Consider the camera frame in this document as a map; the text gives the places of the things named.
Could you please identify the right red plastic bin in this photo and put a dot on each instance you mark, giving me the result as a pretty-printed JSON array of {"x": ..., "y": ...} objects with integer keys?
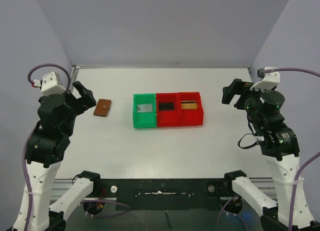
[{"x": 192, "y": 113}]

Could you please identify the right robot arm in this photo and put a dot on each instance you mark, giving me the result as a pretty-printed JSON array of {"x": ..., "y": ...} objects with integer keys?
[{"x": 280, "y": 148}]

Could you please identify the black card in red bin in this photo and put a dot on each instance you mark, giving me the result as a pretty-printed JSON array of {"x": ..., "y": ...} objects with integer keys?
[{"x": 166, "y": 106}]

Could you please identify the silver card in green bin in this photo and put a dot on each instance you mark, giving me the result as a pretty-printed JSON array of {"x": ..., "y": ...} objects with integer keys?
[{"x": 144, "y": 108}]

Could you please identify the green plastic bin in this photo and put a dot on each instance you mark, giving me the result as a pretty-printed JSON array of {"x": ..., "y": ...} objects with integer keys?
[{"x": 144, "y": 115}]

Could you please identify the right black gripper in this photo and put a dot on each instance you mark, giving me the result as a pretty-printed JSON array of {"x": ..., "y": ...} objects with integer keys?
[{"x": 238, "y": 97}]

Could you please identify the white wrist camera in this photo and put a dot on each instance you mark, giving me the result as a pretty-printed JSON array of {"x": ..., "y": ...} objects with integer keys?
[
  {"x": 269, "y": 79},
  {"x": 50, "y": 84}
]

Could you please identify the middle red plastic bin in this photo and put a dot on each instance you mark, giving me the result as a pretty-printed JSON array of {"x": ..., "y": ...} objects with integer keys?
[{"x": 167, "y": 118}]

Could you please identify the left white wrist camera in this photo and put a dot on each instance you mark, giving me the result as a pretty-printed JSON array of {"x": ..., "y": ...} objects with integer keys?
[{"x": 50, "y": 84}]

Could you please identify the brown leather card holder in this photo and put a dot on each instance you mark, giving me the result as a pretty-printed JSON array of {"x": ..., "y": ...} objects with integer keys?
[{"x": 102, "y": 107}]

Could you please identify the gold card in red bin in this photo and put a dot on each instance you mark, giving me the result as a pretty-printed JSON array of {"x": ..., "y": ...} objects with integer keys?
[{"x": 189, "y": 105}]

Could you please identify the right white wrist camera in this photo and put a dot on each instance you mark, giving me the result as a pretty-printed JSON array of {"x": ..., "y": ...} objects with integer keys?
[{"x": 269, "y": 79}]

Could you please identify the red plastic bin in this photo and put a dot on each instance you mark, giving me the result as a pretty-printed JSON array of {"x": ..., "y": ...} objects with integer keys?
[
  {"x": 167, "y": 118},
  {"x": 192, "y": 113}
]

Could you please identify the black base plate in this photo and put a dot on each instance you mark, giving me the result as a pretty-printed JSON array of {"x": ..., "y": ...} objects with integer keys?
[{"x": 177, "y": 194}]

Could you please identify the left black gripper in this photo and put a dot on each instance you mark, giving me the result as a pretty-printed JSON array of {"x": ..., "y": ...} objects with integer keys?
[{"x": 86, "y": 101}]

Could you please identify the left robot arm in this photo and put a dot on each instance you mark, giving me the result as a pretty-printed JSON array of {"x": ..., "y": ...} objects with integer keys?
[{"x": 43, "y": 154}]

